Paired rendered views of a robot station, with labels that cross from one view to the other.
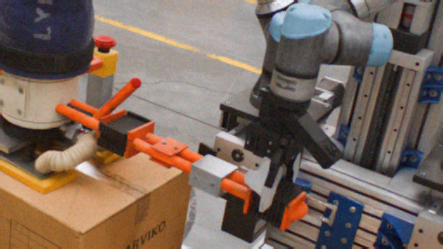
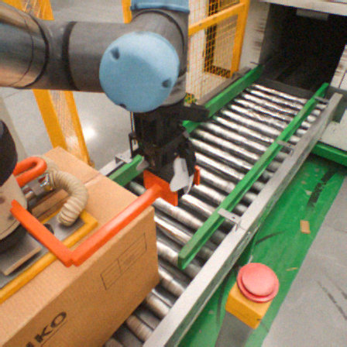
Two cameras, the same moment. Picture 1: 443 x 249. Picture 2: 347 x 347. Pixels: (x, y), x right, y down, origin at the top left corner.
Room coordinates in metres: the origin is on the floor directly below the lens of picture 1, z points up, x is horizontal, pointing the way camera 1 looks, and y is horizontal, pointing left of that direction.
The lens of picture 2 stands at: (1.84, -0.07, 1.51)
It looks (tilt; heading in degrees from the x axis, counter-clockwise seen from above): 45 degrees down; 96
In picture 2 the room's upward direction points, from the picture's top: straight up
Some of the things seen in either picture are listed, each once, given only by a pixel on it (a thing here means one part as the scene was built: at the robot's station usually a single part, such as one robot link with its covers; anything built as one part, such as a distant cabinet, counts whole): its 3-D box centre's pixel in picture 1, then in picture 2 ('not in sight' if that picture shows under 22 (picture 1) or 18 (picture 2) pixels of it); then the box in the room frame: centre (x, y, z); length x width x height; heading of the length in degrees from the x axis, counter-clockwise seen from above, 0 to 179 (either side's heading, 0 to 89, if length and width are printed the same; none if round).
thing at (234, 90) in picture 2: not in sight; (193, 115); (1.79, 1.39, 0.60); 1.60 x 0.10 x 0.09; 59
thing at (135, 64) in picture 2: not in sight; (130, 60); (1.75, 0.25, 1.38); 0.11 x 0.11 x 0.08; 89
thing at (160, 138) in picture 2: not in sight; (160, 129); (1.77, 0.35, 1.22); 0.09 x 0.08 x 0.12; 57
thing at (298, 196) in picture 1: (274, 202); not in sight; (1.07, -0.23, 1.08); 0.08 x 0.07 x 0.05; 57
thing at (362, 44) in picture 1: (351, 41); not in sight; (1.13, -0.32, 1.38); 0.11 x 0.11 x 0.08; 16
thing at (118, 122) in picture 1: (125, 132); not in sight; (1.27, 0.06, 1.08); 0.10 x 0.08 x 0.06; 147
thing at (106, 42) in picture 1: (104, 44); (256, 284); (1.96, 0.18, 1.02); 0.07 x 0.07 x 0.04
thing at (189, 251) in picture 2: not in sight; (282, 150); (2.25, 1.12, 0.60); 1.60 x 0.10 x 0.09; 59
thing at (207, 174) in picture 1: (213, 175); not in sight; (1.15, -0.12, 1.07); 0.07 x 0.07 x 0.04; 57
